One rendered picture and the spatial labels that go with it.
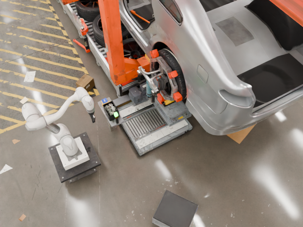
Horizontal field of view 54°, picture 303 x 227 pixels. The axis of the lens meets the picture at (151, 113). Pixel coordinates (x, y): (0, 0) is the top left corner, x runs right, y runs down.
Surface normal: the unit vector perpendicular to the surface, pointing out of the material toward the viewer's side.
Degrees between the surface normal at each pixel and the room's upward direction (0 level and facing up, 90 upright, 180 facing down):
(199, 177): 0
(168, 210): 0
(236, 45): 22
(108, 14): 90
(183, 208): 0
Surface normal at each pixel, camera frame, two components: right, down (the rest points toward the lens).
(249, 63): 0.17, -0.29
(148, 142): 0.01, -0.55
